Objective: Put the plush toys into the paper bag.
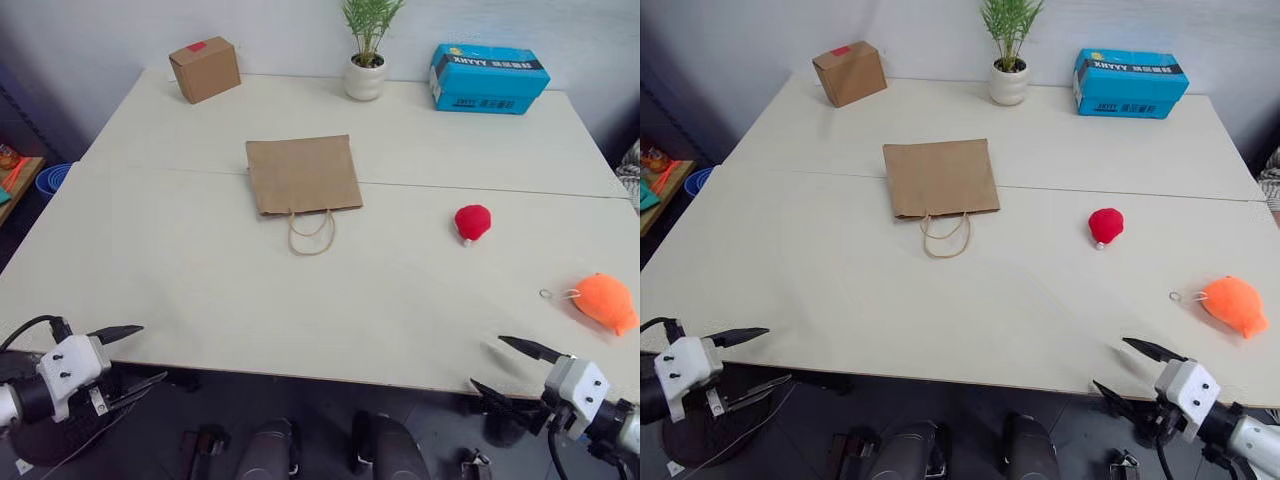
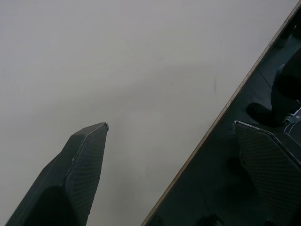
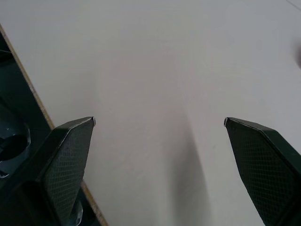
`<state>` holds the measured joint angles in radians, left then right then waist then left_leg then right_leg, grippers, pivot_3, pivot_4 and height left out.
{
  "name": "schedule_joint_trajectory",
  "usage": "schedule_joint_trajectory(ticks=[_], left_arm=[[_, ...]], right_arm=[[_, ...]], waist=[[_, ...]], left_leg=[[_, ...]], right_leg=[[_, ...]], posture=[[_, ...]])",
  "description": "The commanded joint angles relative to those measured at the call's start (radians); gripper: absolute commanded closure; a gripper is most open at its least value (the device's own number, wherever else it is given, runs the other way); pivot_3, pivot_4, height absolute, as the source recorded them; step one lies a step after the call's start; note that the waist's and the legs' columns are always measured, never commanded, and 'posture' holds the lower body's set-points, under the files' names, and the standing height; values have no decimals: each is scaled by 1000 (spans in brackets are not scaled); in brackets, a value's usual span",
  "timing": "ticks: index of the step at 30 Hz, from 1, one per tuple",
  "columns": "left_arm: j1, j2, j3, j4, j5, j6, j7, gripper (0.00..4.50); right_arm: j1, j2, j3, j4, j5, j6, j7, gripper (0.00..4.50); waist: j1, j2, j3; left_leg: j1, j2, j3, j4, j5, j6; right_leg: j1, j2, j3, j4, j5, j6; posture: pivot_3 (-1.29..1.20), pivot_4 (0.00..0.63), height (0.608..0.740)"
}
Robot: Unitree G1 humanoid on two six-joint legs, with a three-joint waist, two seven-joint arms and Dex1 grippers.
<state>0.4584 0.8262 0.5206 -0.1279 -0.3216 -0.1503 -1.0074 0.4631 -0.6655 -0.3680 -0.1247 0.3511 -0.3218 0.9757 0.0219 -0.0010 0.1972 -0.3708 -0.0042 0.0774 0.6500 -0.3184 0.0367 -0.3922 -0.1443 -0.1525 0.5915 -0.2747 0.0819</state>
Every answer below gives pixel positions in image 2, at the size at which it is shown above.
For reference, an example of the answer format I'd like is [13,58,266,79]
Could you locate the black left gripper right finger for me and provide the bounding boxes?
[233,120,301,226]

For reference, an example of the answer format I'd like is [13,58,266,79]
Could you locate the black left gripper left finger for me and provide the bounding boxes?
[4,122,110,226]

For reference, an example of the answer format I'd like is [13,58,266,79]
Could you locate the black robot leg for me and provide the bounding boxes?
[270,48,301,125]

